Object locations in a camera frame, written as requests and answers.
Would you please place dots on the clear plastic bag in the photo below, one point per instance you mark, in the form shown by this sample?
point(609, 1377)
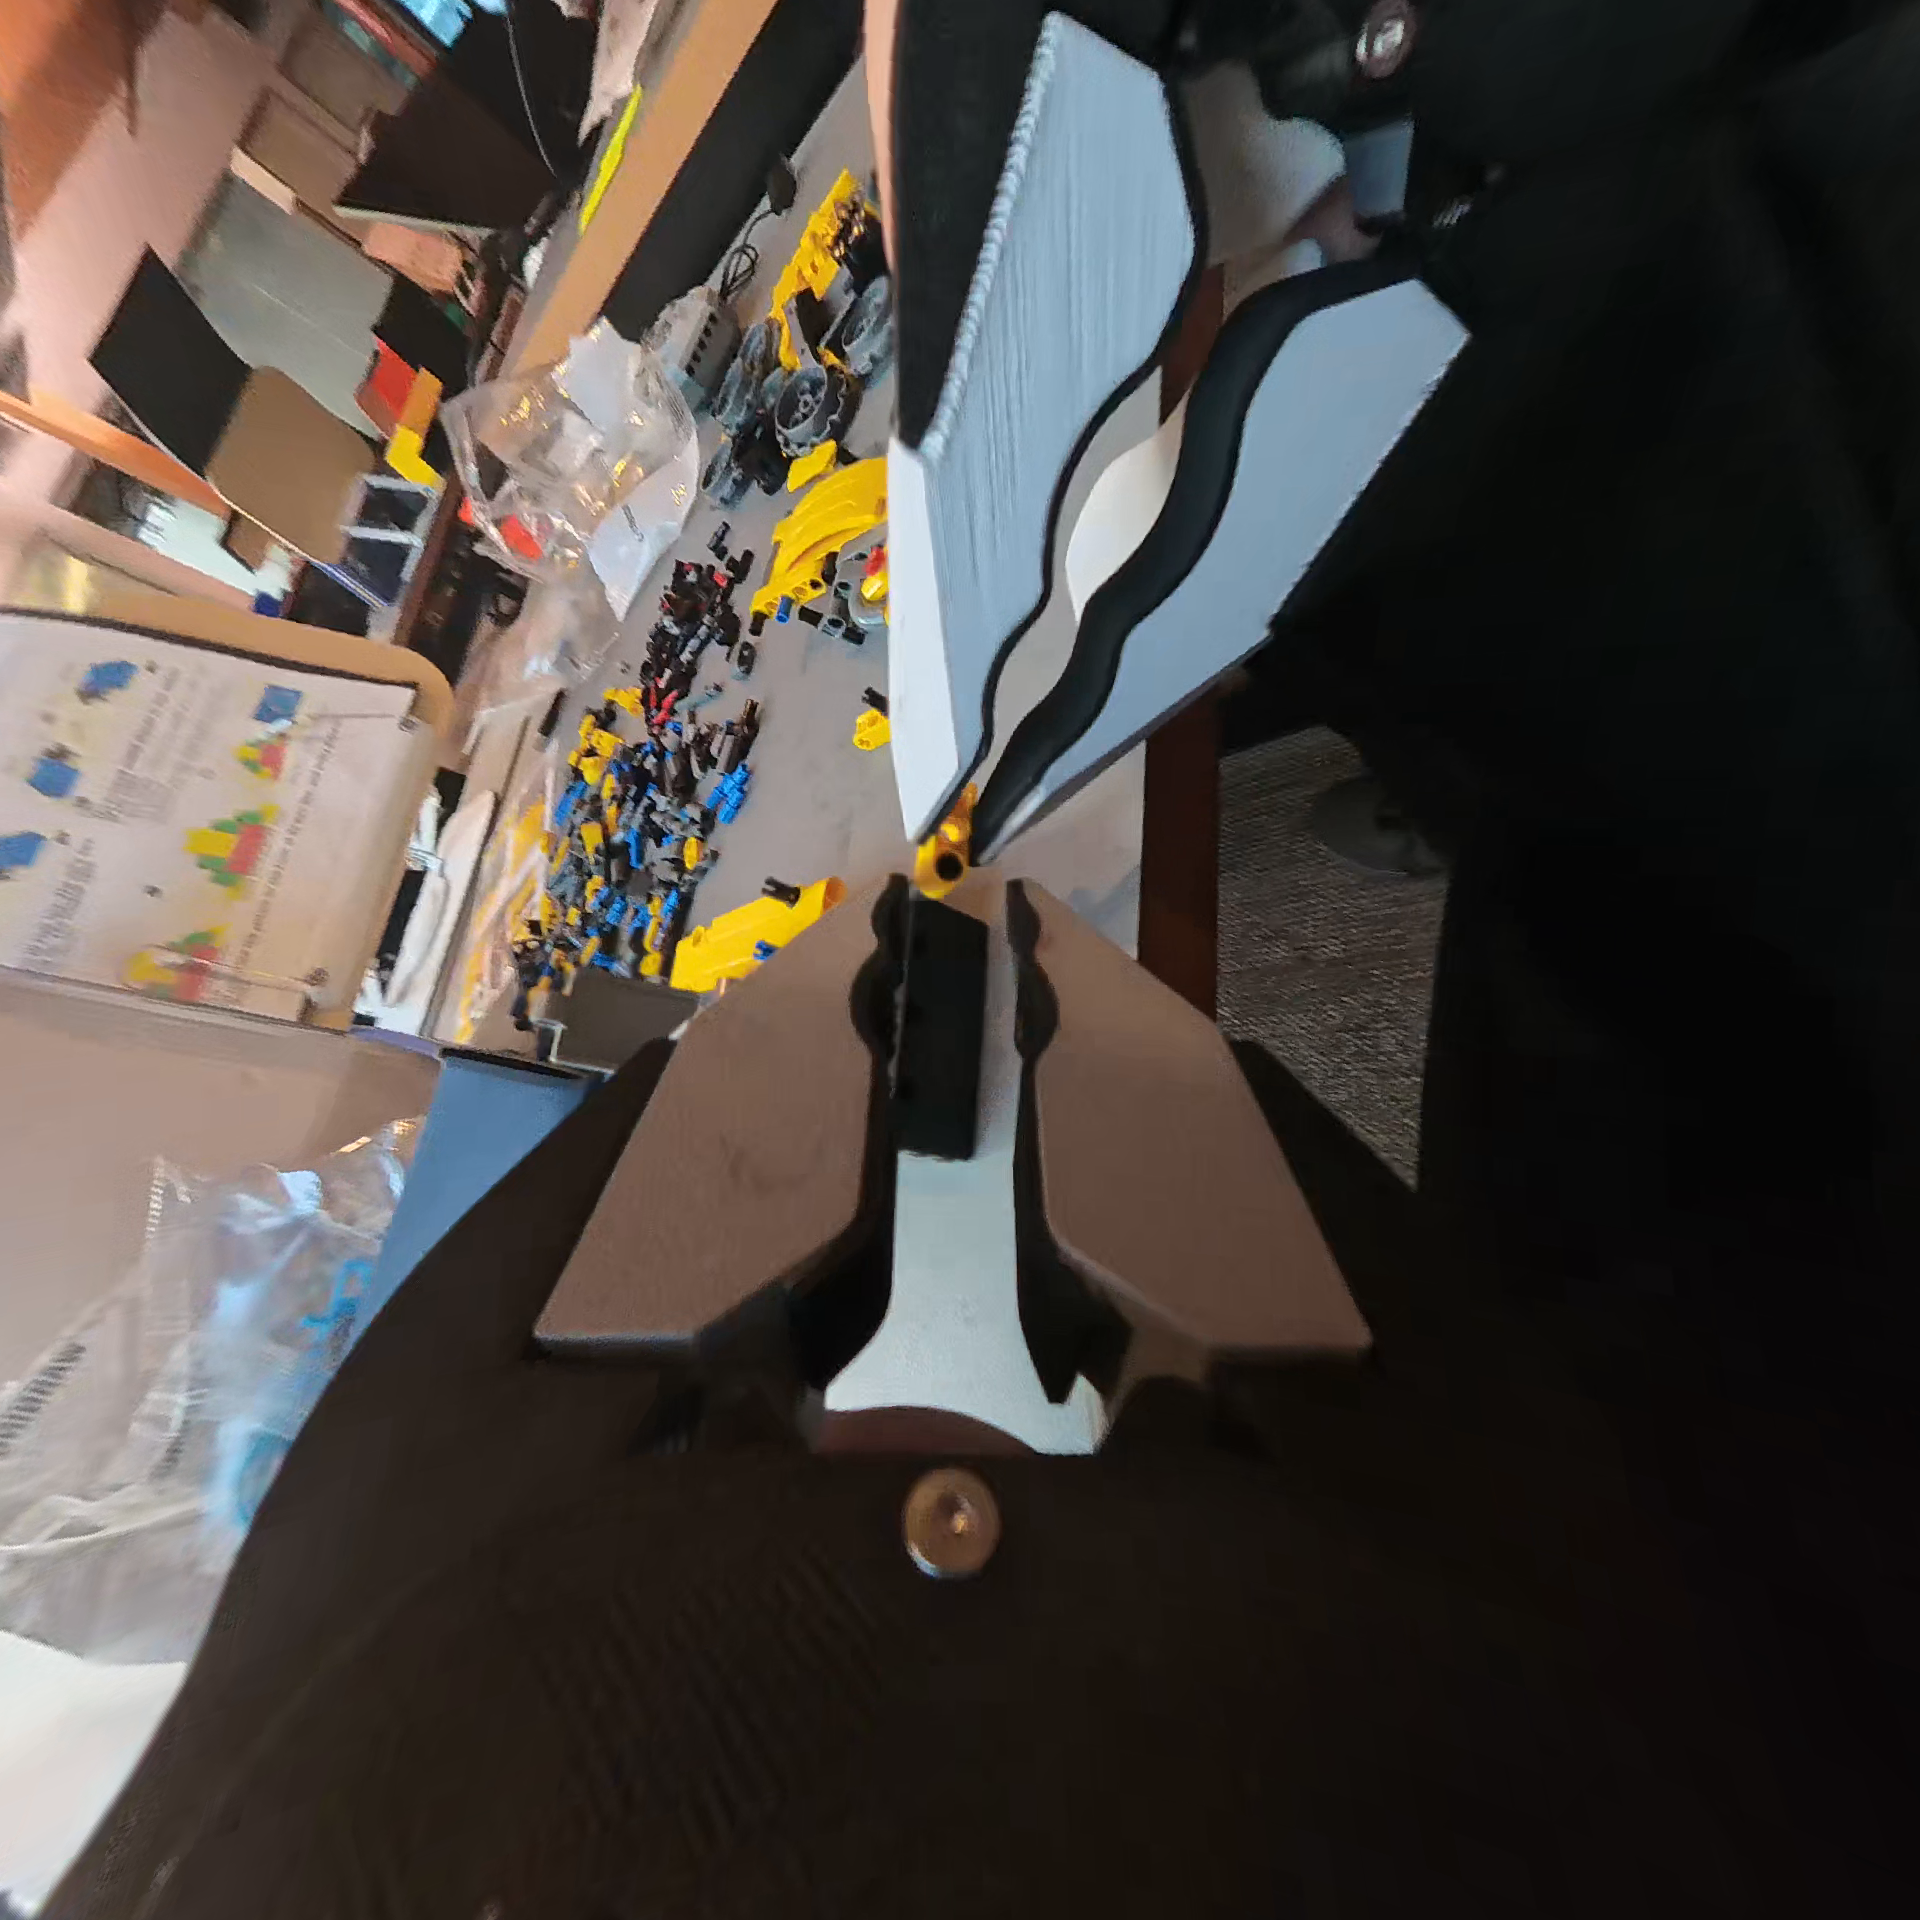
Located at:
point(585, 434)

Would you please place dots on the grey control hub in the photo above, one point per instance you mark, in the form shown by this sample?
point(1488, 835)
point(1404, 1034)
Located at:
point(707, 332)

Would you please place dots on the pile of small building pieces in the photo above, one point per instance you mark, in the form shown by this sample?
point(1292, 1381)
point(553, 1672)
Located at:
point(659, 780)

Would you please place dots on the yellow sticker sheet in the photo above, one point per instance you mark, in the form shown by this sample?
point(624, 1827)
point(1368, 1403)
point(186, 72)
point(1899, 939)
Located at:
point(503, 900)

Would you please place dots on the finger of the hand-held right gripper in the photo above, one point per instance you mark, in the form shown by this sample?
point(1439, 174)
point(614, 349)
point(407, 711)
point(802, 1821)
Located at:
point(1292, 482)
point(1037, 378)

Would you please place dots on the tan table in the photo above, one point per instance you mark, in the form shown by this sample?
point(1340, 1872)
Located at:
point(682, 150)

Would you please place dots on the black beam piece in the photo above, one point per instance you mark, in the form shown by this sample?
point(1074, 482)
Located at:
point(944, 1036)

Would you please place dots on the yellow vehicle hood assembly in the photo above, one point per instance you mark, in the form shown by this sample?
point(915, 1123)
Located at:
point(817, 540)

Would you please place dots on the black block with yellow panels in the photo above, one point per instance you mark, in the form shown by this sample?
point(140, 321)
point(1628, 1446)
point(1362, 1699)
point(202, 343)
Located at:
point(735, 939)

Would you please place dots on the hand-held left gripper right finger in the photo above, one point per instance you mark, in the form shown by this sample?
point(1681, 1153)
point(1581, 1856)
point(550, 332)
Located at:
point(1185, 1185)

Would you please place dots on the bundle of clear plastic bags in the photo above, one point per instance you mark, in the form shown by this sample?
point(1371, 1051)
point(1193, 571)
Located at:
point(180, 1350)

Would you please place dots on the person's dark trousers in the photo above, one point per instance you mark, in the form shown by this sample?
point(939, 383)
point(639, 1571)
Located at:
point(1649, 900)

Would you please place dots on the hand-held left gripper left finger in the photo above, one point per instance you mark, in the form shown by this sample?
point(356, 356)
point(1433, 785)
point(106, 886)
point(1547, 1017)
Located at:
point(720, 1169)

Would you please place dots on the printed picture board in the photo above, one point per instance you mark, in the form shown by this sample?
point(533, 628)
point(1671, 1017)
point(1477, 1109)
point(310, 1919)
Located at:
point(180, 780)

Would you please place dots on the blue cardboard kit box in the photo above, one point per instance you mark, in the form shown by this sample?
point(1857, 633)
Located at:
point(482, 1169)

